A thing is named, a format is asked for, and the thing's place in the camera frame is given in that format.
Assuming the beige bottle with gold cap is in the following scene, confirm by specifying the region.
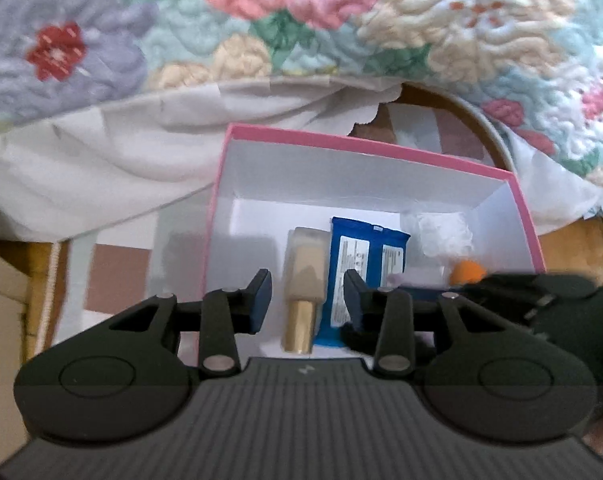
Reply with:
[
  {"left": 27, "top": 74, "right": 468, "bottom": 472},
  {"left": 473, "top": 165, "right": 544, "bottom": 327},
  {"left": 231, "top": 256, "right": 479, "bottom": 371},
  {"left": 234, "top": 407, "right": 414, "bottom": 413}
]
[{"left": 280, "top": 226, "right": 332, "bottom": 356}]

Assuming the wooden furniture frame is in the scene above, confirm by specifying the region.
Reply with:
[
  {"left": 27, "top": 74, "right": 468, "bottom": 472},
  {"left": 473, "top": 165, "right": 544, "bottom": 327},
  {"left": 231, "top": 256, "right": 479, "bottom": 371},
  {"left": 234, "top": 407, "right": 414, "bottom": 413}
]
[{"left": 0, "top": 237, "right": 53, "bottom": 357}]

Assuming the pink cardboard box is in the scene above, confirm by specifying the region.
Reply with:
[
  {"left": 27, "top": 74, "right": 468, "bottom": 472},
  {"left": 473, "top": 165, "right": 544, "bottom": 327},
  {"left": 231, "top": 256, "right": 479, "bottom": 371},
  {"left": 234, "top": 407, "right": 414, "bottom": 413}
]
[{"left": 196, "top": 122, "right": 547, "bottom": 361}]

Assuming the orange ball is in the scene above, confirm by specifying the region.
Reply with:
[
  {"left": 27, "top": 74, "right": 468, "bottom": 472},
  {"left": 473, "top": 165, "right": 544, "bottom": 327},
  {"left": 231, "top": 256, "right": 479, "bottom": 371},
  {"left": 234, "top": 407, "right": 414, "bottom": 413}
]
[{"left": 449, "top": 260, "right": 487, "bottom": 286}]

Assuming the clear plastic wrap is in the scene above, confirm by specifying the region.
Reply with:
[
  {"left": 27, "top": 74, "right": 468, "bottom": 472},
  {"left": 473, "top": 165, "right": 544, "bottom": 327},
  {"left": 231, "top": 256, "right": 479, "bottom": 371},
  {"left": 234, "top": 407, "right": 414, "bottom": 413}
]
[{"left": 401, "top": 212, "right": 475, "bottom": 267}]

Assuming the white bed sheet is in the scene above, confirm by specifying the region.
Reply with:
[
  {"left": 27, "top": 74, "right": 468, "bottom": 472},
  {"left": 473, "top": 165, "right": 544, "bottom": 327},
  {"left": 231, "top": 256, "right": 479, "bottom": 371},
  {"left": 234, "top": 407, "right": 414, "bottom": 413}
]
[{"left": 0, "top": 72, "right": 603, "bottom": 247}]

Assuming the beige board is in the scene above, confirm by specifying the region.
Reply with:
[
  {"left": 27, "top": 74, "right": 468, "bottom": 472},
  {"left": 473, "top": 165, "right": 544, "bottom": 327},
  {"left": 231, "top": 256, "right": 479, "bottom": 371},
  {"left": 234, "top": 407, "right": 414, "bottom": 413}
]
[{"left": 0, "top": 247, "right": 30, "bottom": 463}]

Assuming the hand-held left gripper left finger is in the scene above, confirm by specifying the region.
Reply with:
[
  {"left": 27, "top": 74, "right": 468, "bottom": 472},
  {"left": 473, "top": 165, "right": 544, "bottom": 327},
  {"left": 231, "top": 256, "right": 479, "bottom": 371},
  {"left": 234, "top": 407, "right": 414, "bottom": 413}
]
[{"left": 109, "top": 269, "right": 274, "bottom": 376}]

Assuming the brown checked mat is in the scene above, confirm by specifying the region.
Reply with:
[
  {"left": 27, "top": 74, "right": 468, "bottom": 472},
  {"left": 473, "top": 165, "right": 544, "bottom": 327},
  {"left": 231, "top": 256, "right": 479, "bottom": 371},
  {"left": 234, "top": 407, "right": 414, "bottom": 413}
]
[{"left": 36, "top": 232, "right": 212, "bottom": 352}]

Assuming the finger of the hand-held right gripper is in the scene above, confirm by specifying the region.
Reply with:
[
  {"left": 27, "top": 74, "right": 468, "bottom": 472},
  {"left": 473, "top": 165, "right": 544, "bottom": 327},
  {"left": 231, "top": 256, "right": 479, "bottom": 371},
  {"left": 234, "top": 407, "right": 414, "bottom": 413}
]
[{"left": 461, "top": 274, "right": 553, "bottom": 322}]

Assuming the curved wooden hoop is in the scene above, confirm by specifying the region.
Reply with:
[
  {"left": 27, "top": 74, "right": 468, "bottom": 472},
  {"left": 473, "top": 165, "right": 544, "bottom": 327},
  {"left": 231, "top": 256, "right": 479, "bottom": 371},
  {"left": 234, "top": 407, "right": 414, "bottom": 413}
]
[{"left": 400, "top": 82, "right": 520, "bottom": 174}]

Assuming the blue snack packet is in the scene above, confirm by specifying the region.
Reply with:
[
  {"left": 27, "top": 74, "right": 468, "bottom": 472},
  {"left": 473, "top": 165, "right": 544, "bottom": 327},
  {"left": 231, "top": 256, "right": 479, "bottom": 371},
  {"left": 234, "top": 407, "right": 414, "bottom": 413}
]
[{"left": 314, "top": 216, "right": 412, "bottom": 349}]

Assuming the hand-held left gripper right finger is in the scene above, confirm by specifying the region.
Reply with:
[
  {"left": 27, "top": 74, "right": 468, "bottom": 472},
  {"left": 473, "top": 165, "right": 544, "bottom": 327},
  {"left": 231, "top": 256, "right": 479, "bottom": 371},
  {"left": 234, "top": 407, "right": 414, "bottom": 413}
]
[{"left": 342, "top": 269, "right": 506, "bottom": 376}]

